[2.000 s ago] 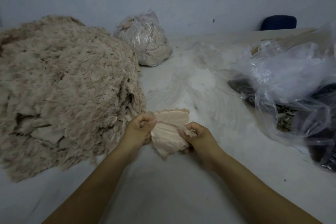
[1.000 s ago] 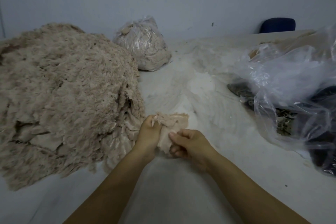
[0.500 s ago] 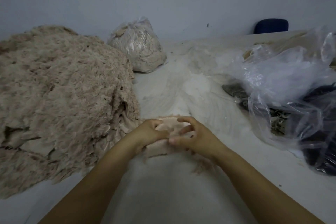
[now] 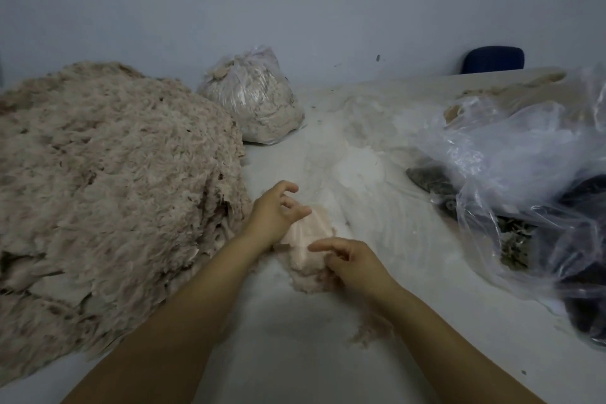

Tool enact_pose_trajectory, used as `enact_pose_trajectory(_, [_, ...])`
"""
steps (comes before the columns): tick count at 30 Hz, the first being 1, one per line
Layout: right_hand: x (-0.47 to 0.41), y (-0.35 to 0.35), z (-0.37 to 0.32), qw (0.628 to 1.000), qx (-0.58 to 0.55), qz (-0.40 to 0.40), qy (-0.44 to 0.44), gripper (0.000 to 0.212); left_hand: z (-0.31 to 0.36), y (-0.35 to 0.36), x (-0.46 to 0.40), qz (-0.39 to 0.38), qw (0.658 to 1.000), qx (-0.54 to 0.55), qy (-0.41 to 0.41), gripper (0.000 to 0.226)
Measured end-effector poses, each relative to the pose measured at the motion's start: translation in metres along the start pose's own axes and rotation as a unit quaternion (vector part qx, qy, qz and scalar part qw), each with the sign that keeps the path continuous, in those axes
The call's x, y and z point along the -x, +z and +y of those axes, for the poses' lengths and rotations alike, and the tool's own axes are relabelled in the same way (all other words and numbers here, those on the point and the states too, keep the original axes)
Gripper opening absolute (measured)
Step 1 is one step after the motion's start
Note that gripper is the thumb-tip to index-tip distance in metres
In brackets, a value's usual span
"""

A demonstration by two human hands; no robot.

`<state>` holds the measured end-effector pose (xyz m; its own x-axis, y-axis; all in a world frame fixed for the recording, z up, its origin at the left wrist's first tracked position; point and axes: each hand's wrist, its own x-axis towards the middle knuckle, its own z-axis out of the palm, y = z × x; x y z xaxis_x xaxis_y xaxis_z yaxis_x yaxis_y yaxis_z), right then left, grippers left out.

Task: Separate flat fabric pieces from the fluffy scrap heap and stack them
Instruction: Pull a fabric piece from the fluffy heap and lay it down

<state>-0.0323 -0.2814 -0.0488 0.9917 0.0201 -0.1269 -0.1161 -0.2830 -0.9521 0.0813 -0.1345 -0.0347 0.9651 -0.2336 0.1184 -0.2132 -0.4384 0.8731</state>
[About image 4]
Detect person's right forearm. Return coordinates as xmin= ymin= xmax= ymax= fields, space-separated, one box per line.
xmin=374 ymin=280 xmax=545 ymax=404

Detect large pile beige fabric scraps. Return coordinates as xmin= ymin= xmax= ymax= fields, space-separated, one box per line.
xmin=0 ymin=61 xmax=255 ymax=386

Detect person's left hand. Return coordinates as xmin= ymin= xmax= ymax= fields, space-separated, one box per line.
xmin=241 ymin=180 xmax=314 ymax=251

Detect beige frayed thread scraps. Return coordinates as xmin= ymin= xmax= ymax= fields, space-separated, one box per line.
xmin=348 ymin=316 xmax=399 ymax=350

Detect person's left forearm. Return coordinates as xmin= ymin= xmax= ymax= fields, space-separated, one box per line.
xmin=61 ymin=233 xmax=266 ymax=404

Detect stack of sorted beige pieces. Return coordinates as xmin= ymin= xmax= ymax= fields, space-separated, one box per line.
xmin=279 ymin=205 xmax=338 ymax=294

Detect blue chair back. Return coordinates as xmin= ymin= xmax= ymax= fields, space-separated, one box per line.
xmin=460 ymin=45 xmax=526 ymax=75

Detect beige fur pile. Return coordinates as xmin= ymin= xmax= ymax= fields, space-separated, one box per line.
xmin=445 ymin=72 xmax=569 ymax=121

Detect clear bag of beige scraps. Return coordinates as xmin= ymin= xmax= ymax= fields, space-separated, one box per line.
xmin=197 ymin=45 xmax=306 ymax=146

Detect person's right hand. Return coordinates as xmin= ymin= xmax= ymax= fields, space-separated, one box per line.
xmin=307 ymin=236 xmax=401 ymax=304

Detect large clear plastic bag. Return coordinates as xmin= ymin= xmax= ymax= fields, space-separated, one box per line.
xmin=417 ymin=62 xmax=606 ymax=348

